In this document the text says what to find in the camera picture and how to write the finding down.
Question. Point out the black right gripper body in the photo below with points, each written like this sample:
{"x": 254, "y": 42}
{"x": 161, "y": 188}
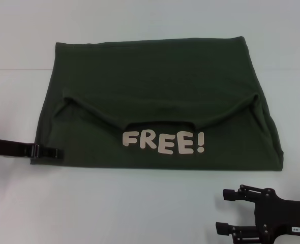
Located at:
{"x": 284, "y": 218}

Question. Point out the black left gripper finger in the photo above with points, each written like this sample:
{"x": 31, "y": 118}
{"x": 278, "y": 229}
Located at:
{"x": 48, "y": 152}

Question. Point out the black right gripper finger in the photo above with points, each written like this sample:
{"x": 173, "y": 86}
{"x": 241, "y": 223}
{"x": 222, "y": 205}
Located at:
{"x": 244, "y": 194}
{"x": 237, "y": 232}

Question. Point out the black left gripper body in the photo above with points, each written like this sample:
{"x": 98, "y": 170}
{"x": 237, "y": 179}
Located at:
{"x": 10, "y": 148}

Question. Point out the dark green t-shirt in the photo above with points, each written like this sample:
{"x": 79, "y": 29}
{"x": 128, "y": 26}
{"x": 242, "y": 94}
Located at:
{"x": 152, "y": 89}

